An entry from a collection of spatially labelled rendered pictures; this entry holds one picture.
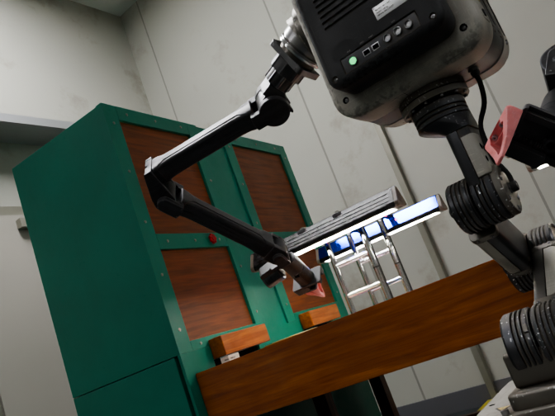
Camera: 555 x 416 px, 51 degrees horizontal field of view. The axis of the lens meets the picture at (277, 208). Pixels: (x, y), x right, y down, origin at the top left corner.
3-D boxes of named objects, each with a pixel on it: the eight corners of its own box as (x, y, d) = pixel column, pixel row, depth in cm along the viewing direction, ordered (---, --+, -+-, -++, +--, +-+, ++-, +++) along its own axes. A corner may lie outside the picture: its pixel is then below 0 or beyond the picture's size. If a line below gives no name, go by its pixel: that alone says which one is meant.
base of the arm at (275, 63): (301, 69, 134) (272, 37, 139) (281, 96, 138) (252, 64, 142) (320, 76, 141) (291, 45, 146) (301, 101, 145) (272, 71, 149)
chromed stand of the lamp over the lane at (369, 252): (390, 330, 194) (340, 207, 204) (339, 348, 203) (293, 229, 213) (407, 322, 210) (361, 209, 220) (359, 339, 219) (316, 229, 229)
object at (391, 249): (424, 314, 228) (380, 210, 238) (379, 331, 237) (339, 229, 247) (437, 309, 245) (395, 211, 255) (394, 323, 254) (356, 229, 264)
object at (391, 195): (400, 204, 191) (391, 184, 192) (251, 272, 218) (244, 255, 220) (407, 205, 197) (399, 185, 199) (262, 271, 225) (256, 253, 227)
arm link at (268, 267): (280, 254, 170) (276, 235, 177) (249, 274, 173) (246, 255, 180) (303, 276, 176) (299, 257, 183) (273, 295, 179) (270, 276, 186)
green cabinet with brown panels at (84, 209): (180, 354, 192) (101, 101, 214) (72, 399, 217) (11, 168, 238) (345, 305, 310) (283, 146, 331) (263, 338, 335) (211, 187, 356)
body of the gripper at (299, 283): (296, 279, 189) (283, 266, 185) (323, 267, 184) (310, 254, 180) (296, 295, 184) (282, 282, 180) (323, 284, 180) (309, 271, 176)
